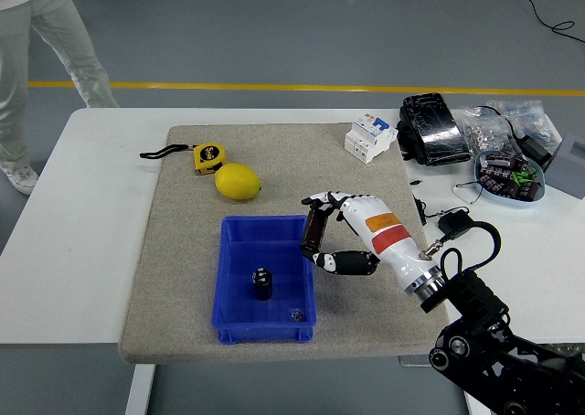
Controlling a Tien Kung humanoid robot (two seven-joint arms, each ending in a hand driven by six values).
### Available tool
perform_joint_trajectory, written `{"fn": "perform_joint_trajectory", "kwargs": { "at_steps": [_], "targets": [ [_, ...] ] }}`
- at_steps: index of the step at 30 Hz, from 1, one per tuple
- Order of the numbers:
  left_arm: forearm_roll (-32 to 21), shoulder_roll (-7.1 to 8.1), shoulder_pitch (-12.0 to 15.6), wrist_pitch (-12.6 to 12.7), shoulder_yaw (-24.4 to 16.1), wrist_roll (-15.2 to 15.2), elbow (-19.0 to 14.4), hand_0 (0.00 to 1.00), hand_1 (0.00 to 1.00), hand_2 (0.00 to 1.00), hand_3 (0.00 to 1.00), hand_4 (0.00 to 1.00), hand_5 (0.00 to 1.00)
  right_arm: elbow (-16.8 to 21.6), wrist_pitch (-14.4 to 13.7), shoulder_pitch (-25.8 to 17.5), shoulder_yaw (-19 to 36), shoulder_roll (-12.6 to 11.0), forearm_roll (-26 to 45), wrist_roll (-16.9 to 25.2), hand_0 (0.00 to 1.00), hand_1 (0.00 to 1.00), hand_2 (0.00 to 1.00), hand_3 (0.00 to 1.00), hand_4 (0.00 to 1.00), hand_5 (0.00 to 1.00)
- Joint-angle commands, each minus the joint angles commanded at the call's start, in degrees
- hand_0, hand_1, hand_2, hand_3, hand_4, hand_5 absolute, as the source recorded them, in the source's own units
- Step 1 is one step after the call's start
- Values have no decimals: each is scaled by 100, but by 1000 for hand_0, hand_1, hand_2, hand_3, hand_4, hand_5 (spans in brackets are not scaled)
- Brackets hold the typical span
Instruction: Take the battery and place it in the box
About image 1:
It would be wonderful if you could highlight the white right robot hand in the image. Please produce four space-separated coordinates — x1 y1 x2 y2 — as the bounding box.
299 189 433 293

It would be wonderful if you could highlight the dark cylindrical battery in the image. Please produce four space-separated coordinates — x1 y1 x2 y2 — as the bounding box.
300 206 329 254
250 266 274 302

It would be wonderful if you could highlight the blue plastic box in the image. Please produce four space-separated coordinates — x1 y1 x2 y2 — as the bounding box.
209 214 317 346

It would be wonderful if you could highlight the grey box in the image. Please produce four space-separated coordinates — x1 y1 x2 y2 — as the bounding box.
543 131 585 200

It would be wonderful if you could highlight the white circuit breaker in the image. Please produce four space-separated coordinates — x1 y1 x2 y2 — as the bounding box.
343 115 399 165

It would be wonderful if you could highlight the black glossy device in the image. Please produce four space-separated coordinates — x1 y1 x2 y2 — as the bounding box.
397 91 473 167

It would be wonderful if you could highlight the grey-brown mat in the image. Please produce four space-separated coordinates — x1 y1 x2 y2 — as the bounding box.
117 122 454 366

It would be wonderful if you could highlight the light blue bowl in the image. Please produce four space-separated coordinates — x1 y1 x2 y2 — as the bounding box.
473 150 548 210

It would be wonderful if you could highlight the clear bag of nuts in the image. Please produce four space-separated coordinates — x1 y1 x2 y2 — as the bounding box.
456 105 517 155

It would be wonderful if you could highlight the green connector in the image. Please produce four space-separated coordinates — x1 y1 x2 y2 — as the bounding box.
510 167 537 186

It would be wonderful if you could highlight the yellow lemon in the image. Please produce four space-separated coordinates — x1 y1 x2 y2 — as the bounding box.
213 162 262 201

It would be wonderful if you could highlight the clear bag of screws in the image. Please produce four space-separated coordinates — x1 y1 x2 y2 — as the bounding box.
484 98 564 144

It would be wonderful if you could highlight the white table leg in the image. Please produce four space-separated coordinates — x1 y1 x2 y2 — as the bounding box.
462 387 493 415
123 363 157 415

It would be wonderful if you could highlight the yellow tape measure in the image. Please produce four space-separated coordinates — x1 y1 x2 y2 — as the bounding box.
139 143 228 176

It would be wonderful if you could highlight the person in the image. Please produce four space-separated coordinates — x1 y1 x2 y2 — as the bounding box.
0 0 121 196

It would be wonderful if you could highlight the small black adapter with cord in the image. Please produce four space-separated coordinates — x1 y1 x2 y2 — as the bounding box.
412 194 474 236

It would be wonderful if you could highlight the thin wire loop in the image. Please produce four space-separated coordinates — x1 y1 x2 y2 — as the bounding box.
452 180 486 205

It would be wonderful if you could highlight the metal bracket under table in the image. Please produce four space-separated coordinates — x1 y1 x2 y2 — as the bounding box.
397 354 433 368

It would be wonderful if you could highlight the black power adapter with cord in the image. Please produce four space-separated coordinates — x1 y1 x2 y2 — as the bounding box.
474 105 555 169

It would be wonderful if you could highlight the black floor cable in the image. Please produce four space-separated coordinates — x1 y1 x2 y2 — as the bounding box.
470 0 585 46

